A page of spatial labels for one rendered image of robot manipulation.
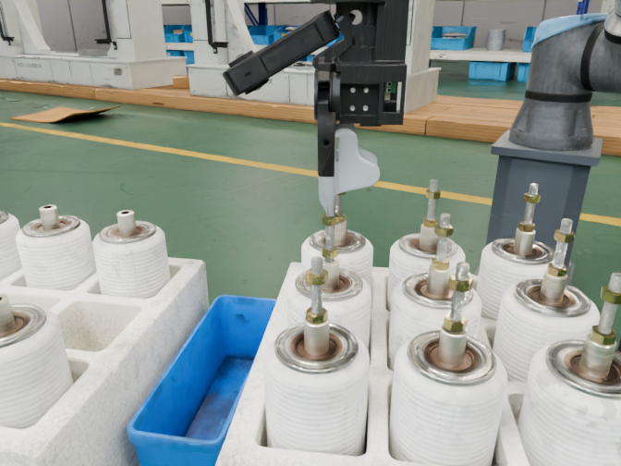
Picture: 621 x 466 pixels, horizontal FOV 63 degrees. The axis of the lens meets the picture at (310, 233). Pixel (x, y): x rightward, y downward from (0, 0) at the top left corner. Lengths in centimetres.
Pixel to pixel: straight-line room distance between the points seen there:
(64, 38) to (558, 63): 730
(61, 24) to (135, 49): 415
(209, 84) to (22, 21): 207
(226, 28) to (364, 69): 295
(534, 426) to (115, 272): 52
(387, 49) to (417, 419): 32
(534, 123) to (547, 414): 67
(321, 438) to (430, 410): 10
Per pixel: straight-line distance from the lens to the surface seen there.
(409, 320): 54
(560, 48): 104
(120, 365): 61
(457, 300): 43
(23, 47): 499
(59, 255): 77
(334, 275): 55
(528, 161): 105
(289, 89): 297
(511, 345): 58
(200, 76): 334
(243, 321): 83
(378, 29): 48
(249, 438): 49
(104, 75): 398
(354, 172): 49
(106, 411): 61
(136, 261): 71
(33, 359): 55
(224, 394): 81
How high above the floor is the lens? 52
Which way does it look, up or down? 23 degrees down
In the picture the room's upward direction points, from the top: straight up
